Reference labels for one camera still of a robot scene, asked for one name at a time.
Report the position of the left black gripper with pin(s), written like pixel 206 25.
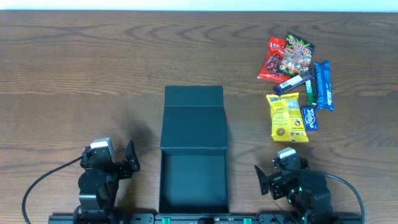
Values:
pixel 123 168

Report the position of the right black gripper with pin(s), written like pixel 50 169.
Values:
pixel 273 182

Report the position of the yellow snack bag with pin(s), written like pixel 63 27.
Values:
pixel 287 122

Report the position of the dark green box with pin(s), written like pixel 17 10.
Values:
pixel 194 147

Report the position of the blue cookie roll pack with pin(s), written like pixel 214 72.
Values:
pixel 324 88

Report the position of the red candy bag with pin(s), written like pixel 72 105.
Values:
pixel 270 69

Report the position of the black Haribo candy bag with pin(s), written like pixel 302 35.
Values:
pixel 297 57

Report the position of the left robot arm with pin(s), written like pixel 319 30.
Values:
pixel 100 182

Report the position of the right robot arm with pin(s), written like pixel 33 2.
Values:
pixel 306 192

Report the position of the blue Eclipse mint pack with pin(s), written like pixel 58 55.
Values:
pixel 309 119

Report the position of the dark navy chocolate bar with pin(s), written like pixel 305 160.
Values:
pixel 293 83

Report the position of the green candy bar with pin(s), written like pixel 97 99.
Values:
pixel 311 89

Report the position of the black mounting rail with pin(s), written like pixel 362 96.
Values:
pixel 148 218

